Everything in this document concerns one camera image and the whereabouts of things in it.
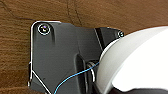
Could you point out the white bowl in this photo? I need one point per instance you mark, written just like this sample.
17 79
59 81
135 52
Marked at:
140 63

